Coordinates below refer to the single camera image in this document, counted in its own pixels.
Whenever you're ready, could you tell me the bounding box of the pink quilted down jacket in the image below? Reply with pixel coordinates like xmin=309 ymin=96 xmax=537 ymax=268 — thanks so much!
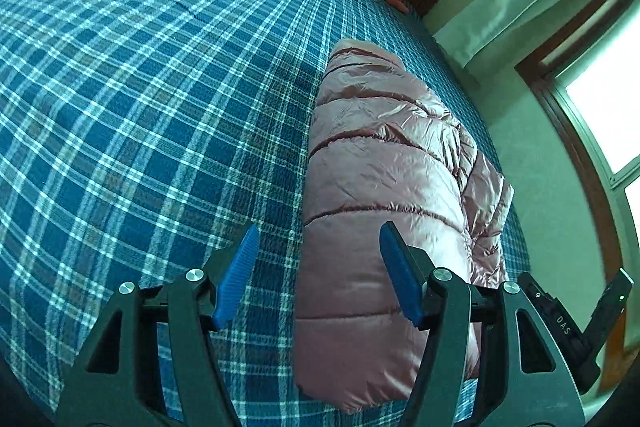
xmin=293 ymin=39 xmax=514 ymax=413

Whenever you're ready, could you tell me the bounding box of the blue plaid bed sheet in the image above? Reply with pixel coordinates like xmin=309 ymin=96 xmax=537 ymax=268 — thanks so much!
xmin=0 ymin=0 xmax=532 ymax=427

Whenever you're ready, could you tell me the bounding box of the side window wooden frame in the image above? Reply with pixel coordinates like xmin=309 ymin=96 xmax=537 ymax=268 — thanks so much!
xmin=514 ymin=0 xmax=640 ymax=398

